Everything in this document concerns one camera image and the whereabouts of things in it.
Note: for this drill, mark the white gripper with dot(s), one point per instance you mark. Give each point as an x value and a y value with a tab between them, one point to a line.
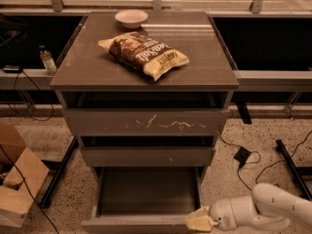
222	214

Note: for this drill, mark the grey bottom drawer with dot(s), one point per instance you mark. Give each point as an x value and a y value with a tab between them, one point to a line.
145	200

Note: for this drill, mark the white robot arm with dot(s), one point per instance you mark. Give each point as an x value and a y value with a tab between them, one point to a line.
268	208

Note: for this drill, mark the grey middle drawer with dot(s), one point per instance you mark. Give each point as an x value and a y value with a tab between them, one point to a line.
147	151

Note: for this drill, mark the grey three-drawer cabinet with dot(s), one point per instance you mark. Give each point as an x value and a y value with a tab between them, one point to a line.
156	96

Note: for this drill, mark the grey scratched top drawer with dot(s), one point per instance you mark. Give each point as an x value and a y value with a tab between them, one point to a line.
156	122

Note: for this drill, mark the black power adapter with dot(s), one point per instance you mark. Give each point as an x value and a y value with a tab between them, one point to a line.
242	155

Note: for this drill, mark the brown yellow chip bag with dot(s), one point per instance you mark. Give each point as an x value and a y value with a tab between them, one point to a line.
142	53

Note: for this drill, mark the cardboard box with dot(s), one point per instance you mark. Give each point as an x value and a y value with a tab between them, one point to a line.
24	179

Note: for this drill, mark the white ceramic bowl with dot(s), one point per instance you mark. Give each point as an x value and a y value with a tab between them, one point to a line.
131	18

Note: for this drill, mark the small clear bottle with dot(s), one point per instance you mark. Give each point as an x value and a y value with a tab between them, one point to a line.
47	59

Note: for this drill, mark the black device on ledge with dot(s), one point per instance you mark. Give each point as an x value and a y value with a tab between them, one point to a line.
12	69

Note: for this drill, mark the black right floor rail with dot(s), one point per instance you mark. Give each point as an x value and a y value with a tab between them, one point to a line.
298	173

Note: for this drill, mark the black floor rail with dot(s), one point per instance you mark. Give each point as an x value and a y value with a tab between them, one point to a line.
298	173
56	169

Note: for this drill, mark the black left floor rail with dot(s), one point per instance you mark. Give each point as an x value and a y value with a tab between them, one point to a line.
56	169

